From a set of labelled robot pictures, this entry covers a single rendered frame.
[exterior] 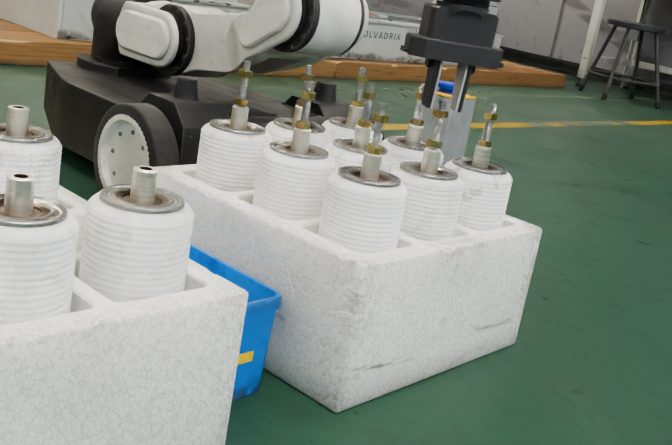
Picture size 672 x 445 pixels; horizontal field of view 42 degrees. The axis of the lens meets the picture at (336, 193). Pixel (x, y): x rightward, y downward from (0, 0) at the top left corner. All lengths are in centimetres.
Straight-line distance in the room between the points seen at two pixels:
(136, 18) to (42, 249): 119
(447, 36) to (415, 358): 39
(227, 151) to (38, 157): 28
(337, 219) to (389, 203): 6
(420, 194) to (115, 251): 44
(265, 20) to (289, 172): 53
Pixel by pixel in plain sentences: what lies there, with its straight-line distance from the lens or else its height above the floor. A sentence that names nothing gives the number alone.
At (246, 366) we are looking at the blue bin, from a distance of 99.
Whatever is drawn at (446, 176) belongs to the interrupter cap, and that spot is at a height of 25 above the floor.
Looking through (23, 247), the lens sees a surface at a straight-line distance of 70.
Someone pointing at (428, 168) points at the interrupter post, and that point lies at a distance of 110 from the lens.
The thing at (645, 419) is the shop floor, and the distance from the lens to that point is 120.
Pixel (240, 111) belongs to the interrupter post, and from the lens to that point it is 116.
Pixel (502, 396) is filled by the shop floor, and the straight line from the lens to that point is 114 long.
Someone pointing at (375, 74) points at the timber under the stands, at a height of 3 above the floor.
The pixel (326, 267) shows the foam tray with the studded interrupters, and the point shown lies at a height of 16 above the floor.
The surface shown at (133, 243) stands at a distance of 77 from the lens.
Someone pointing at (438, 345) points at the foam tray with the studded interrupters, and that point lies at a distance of 113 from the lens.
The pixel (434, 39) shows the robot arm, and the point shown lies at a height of 42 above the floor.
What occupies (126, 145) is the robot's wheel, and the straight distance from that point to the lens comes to 155.
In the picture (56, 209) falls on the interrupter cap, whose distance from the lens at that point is 75.
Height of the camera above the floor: 48
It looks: 15 degrees down
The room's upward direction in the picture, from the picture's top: 10 degrees clockwise
